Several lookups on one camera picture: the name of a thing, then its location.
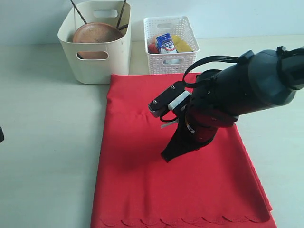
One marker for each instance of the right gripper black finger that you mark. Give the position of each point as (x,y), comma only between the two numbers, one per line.
(180,144)

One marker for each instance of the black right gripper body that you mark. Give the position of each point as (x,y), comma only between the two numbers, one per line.
(198,127)

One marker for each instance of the red table cloth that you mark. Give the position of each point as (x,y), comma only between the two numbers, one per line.
(214,187)

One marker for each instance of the yellow cheese wedge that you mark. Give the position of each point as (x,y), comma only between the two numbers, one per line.
(180,44)

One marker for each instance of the white blue milk carton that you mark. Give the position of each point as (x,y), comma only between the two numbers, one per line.
(164,44)

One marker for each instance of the red sausage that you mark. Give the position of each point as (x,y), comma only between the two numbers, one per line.
(152,49)

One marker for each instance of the dark brown chopstick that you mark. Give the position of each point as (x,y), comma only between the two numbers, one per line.
(120,15)
(78,11)

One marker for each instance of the brown wooden spoon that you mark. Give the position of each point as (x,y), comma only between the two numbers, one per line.
(123,27)

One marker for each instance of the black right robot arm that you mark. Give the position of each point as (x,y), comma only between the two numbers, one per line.
(217,98)

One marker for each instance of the white perforated plastic basket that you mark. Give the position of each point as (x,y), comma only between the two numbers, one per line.
(178,26)

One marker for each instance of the cream plastic tub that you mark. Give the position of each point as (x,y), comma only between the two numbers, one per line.
(88,71)

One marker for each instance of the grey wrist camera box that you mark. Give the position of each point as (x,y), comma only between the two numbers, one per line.
(173,99)

